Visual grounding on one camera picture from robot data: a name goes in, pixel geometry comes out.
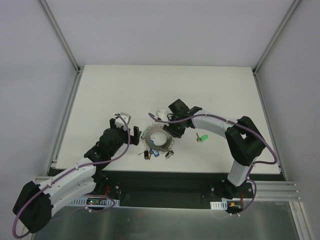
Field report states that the left aluminium frame post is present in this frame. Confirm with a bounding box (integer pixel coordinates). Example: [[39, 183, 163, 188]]
[[38, 0, 83, 73]]

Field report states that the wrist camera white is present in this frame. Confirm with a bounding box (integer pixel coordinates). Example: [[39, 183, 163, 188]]
[[155, 109, 169, 122], [113, 112, 131, 131]]

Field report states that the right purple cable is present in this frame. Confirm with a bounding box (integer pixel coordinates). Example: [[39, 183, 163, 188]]
[[148, 112, 280, 221]]

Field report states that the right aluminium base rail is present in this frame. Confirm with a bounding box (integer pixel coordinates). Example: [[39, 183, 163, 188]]
[[251, 181, 302, 202]]

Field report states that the black tag key on ring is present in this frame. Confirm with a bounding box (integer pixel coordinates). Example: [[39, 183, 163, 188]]
[[138, 150, 151, 160]]

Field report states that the aluminium frame post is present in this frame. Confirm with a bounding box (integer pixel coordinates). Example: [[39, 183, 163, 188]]
[[252, 0, 302, 75], [38, 0, 83, 73]]

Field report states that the left slotted cable duct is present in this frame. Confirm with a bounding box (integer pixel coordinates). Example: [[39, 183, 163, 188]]
[[67, 196, 120, 208]]

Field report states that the slotted cable duct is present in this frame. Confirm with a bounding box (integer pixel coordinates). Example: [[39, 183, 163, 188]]
[[67, 196, 120, 208], [210, 200, 228, 211]]

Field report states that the green tag key on ring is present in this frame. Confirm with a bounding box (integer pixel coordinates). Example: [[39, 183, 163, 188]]
[[142, 127, 150, 137]]

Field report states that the loose key green tag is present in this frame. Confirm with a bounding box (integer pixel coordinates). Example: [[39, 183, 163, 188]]
[[196, 133, 209, 143]]

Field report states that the right aluminium frame post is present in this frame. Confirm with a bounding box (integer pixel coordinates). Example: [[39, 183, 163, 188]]
[[252, 0, 302, 75]]

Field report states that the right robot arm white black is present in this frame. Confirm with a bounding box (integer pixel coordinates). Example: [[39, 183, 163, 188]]
[[156, 99, 266, 199]]

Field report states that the blue key tag outer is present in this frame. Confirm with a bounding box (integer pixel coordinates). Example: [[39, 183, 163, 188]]
[[150, 148, 160, 158]]

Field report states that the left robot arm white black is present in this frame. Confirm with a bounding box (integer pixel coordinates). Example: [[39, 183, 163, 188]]
[[12, 112, 141, 239]]

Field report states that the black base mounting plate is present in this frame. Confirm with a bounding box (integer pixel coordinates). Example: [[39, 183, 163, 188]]
[[89, 170, 253, 210]]

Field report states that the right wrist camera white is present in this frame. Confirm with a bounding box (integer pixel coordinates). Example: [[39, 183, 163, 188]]
[[155, 109, 169, 122]]

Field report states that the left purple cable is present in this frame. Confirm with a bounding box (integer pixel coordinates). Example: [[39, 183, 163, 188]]
[[12, 113, 132, 238]]

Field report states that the right slotted cable duct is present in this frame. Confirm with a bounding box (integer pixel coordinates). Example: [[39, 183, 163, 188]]
[[210, 200, 228, 211]]

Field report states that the purple cable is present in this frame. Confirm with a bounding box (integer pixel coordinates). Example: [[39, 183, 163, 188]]
[[12, 113, 132, 238], [148, 112, 280, 221]]

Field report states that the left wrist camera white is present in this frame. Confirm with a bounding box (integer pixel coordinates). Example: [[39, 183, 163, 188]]
[[113, 112, 131, 131]]

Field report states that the metal disc keyring organizer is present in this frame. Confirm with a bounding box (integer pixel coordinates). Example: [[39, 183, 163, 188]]
[[141, 124, 175, 154]]

